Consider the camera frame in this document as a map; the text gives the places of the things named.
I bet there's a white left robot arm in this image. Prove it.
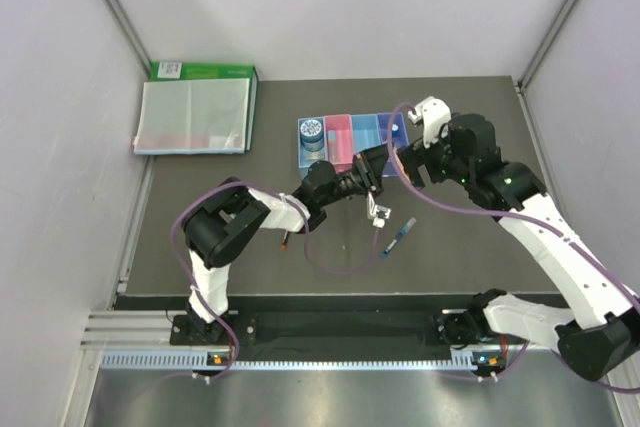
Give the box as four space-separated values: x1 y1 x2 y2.
172 146 391 344

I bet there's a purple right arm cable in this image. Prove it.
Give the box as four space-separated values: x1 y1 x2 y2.
388 101 640 394

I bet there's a grey teal highlighter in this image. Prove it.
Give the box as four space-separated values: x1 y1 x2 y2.
327 130 338 163

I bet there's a green file box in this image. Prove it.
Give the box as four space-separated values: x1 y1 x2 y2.
150 61 259 89

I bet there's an aluminium frame rail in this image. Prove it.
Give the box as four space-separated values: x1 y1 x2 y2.
74 306 629 373

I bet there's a translucent mesh zipper pouch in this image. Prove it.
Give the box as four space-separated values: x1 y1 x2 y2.
133 78 256 155

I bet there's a red gel pen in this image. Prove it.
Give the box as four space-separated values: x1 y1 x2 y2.
281 231 290 252

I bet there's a purple drawer bin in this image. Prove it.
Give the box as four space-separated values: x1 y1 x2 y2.
376 113 409 150

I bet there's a blue gel pen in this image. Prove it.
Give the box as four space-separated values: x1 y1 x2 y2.
380 217 417 259

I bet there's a round blue patterned tin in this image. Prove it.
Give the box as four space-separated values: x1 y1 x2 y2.
299 118 324 151

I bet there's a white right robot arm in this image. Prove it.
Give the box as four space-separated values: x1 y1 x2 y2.
393 110 639 382

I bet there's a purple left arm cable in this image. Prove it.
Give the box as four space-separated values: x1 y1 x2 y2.
169 181 384 379

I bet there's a pink drawer bin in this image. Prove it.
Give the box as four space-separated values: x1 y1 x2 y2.
324 114 353 173

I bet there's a sky blue drawer bin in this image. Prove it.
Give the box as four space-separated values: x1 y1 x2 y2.
351 114 382 155

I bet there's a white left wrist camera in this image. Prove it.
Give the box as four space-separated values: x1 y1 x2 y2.
366 192 392 229

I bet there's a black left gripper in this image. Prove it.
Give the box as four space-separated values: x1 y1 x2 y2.
319 142 393 207

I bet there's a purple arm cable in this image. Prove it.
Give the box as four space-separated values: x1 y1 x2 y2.
388 101 640 394
169 181 384 379

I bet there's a white eraser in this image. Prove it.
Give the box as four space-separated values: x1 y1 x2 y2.
303 150 325 161

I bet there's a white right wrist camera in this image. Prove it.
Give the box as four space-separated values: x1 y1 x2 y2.
407 96 451 148

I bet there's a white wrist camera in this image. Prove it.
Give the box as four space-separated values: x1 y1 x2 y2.
407 96 451 148
366 192 392 229

